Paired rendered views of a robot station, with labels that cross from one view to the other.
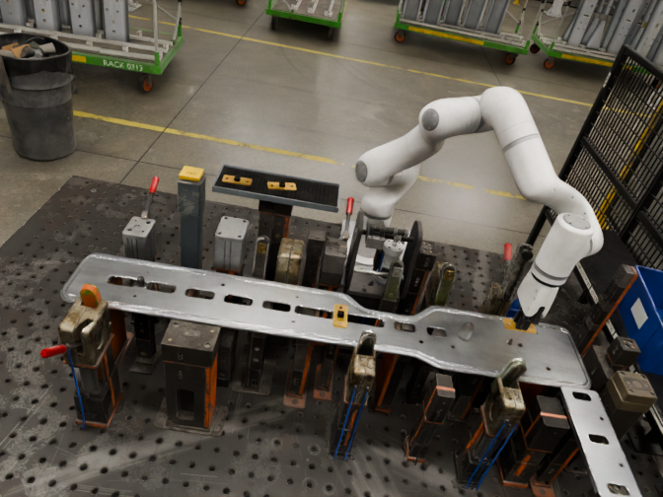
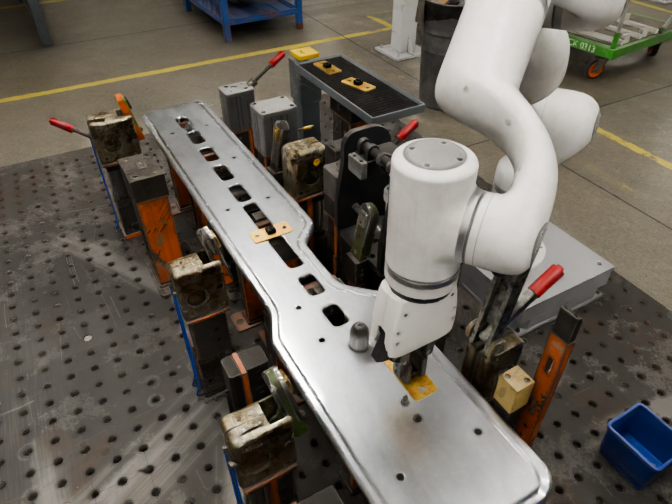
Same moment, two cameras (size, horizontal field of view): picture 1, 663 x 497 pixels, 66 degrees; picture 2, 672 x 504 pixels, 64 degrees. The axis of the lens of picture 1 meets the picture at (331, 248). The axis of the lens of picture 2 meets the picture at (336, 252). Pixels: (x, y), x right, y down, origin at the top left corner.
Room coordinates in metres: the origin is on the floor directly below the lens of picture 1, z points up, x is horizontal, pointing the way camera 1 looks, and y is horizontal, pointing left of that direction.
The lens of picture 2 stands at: (0.73, -0.89, 1.66)
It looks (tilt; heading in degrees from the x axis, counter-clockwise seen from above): 40 degrees down; 64
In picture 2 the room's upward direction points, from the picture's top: straight up
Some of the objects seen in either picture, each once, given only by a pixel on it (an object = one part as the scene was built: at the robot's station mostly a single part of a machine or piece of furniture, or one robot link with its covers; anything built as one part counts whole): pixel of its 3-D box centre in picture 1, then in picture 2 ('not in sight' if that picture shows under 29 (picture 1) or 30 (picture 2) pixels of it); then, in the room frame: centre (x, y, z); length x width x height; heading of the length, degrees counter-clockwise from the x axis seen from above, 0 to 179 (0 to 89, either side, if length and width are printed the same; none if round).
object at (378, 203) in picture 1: (391, 180); (545, 143); (1.60, -0.16, 1.10); 0.19 x 0.12 x 0.24; 126
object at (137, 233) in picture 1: (142, 274); (243, 144); (1.13, 0.54, 0.88); 0.11 x 0.10 x 0.36; 3
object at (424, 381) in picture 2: (520, 324); (409, 371); (1.02, -0.53, 1.07); 0.08 x 0.04 x 0.01; 93
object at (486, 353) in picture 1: (332, 318); (264, 230); (0.99, -0.04, 1.00); 1.38 x 0.22 x 0.02; 93
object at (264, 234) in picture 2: (340, 314); (270, 230); (0.99, -0.06, 1.01); 0.08 x 0.04 x 0.01; 4
